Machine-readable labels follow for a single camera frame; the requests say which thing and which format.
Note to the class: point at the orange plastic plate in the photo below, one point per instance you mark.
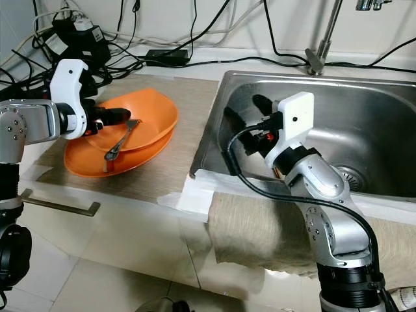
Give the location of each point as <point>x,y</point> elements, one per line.
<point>88,166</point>

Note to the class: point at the cream kitchen cabinet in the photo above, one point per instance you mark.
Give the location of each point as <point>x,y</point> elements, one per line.
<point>136,247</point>

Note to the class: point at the beige towel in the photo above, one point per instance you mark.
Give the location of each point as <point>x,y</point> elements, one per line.
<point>260,234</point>

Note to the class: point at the metal faucet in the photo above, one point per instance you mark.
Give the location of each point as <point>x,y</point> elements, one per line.
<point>316,60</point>

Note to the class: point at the beige counter mat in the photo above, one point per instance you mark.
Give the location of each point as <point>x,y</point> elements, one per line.
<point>182,169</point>

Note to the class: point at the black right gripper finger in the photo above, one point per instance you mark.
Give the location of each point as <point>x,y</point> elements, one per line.
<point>238,125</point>
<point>264,106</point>

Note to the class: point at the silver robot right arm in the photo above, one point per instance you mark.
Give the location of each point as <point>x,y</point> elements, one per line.
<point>325,188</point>

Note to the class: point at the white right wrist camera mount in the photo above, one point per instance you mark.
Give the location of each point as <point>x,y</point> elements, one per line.
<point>296,114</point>

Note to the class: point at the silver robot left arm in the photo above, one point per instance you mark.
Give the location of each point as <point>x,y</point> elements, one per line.
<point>26,127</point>

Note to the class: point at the black boxy charger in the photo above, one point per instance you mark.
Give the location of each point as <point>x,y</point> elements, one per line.
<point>78,39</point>

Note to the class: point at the flat black power brick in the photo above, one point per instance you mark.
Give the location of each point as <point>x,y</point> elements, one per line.
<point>167,57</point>

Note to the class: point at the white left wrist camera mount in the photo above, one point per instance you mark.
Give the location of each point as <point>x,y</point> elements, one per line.
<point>68,84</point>

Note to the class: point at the orange plastic bowl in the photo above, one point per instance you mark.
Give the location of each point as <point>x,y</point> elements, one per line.
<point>156,120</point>

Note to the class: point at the stainless steel sink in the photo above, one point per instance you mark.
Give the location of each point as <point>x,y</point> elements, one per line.
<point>377,97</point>

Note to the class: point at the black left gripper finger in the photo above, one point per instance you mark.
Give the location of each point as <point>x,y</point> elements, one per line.
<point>125,117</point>

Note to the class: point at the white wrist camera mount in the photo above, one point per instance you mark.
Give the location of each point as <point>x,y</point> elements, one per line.
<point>68,84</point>
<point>296,114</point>

